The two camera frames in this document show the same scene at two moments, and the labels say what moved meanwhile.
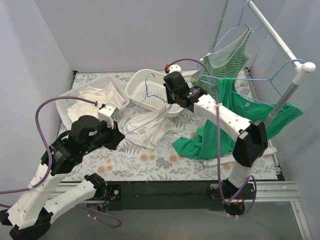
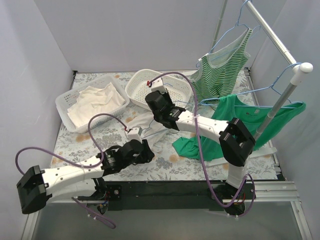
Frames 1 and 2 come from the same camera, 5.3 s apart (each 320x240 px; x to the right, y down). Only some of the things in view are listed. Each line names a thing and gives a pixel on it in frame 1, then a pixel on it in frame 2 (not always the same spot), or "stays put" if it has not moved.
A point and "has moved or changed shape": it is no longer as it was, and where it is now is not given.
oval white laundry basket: x=147 y=89 stays put
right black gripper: x=170 y=83 -> x=164 y=95
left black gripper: x=115 y=138 -> x=146 y=152
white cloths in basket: x=107 y=94 stays put
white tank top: x=147 y=130 stays put
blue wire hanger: x=147 y=95 has moved or changed shape
